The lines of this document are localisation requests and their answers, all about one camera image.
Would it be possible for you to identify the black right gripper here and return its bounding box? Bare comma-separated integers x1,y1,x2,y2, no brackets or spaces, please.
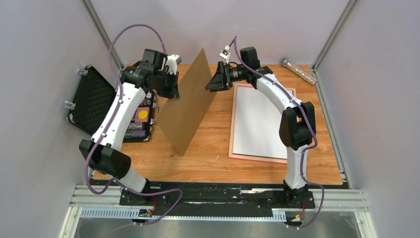
206,61,248,92

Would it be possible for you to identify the brown cardboard backing board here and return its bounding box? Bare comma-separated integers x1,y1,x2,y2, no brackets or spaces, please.
156,49,216,156

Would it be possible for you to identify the city buildings photo print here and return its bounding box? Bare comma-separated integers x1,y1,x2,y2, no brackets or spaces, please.
232,86,294,160

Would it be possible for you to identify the wooden picture frame pink inlay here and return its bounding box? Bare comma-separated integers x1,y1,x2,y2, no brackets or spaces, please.
228,82,297,165

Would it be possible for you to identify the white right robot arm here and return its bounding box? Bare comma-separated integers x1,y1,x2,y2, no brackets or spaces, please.
205,47,317,207

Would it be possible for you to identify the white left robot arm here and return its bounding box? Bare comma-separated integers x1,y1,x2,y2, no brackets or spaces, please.
79,49,181,205

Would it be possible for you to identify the yellow round chip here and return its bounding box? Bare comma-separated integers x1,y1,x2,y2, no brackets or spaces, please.
137,110,149,120

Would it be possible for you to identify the black poker chip case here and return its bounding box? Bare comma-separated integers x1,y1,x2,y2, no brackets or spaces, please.
66,65,157,143

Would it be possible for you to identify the glittery silver tube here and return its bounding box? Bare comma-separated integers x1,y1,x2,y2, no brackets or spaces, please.
281,58,317,86

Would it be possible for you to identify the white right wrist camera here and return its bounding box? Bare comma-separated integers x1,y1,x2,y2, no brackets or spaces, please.
219,45,230,62

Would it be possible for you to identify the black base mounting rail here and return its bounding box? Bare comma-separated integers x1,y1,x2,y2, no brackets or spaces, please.
119,181,316,218

